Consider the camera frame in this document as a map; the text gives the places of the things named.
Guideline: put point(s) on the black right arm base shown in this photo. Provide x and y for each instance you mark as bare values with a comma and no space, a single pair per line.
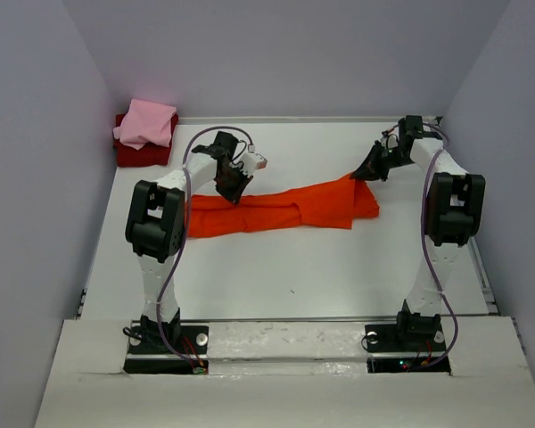
386,354

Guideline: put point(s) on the dark red folded t shirt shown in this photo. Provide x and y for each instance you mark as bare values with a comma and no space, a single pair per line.
149,155

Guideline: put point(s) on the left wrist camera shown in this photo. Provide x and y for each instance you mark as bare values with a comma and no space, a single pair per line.
250,162

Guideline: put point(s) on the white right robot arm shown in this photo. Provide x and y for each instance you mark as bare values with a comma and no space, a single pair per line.
451,214

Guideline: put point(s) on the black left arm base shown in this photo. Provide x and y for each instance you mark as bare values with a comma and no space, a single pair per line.
147,355

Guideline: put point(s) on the orange t shirt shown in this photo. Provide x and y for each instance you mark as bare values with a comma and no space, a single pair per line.
332,204

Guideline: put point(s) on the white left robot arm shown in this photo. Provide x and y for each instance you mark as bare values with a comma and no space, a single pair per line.
159,217

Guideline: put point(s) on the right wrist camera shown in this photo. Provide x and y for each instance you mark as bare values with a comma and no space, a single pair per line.
389,139

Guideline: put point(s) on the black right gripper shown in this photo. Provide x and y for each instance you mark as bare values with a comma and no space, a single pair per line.
370,168

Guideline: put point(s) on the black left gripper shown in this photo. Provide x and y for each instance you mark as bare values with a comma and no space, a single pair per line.
234,195

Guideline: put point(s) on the pink folded t shirt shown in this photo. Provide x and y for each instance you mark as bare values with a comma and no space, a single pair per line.
145,123

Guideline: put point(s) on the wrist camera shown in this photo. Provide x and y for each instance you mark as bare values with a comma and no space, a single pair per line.
250,162
389,139

